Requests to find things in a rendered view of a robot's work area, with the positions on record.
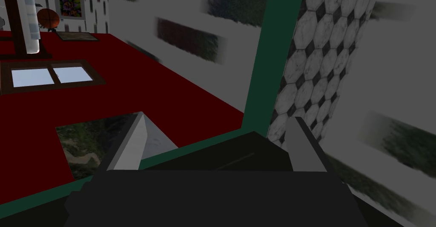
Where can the orange ball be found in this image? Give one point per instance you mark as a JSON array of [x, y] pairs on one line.
[[49, 18]]

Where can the brown framed window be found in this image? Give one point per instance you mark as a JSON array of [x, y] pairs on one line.
[[51, 84]]

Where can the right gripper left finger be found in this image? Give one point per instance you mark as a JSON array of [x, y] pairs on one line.
[[131, 148]]

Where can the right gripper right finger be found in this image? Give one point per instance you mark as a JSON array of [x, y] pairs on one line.
[[303, 152]]

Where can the colourful framed wall picture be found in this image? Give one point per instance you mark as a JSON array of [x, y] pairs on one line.
[[71, 6]]

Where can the dark flat framed picture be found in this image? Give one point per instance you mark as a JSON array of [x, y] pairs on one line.
[[77, 36]]

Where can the green landscape wall picture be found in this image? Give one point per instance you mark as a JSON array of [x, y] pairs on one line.
[[81, 145]]

